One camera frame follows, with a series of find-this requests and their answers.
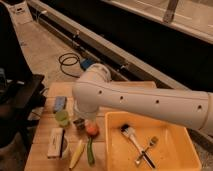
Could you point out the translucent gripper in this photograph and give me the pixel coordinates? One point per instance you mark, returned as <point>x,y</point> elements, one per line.
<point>87,116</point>

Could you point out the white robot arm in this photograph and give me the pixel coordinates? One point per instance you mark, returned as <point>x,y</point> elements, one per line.
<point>192,109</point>

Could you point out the green plastic cup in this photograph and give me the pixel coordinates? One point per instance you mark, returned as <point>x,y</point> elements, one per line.
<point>62,117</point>

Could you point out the white cup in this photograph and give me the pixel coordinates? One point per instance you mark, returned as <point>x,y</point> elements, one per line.
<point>65,148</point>

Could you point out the orange toy fruit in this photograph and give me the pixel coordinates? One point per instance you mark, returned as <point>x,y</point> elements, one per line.
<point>92,129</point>

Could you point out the blue sponge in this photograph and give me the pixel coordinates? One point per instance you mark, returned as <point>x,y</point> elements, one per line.
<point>60,103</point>

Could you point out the yellow toy corn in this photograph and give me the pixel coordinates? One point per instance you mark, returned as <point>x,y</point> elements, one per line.
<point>77,154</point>

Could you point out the green toy cucumber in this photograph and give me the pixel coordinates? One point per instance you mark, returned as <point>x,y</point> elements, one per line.
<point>90,155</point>

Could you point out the blue box on floor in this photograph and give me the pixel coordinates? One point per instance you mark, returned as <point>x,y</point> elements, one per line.
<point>86,63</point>

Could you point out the black chair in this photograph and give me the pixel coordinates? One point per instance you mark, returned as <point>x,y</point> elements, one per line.
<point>19,87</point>

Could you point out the black handled knife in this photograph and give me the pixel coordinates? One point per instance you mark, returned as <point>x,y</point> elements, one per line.
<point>152,165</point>

